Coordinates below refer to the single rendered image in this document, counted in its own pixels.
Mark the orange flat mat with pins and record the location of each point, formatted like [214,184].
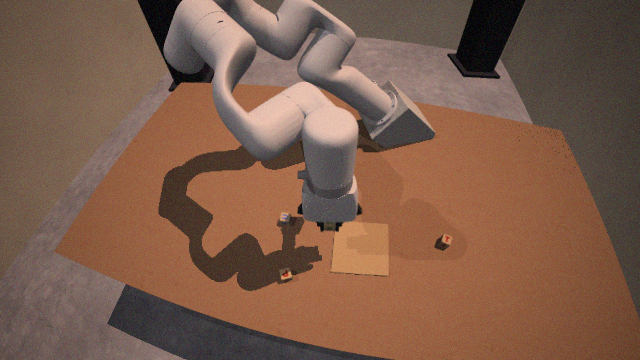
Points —
[361,248]

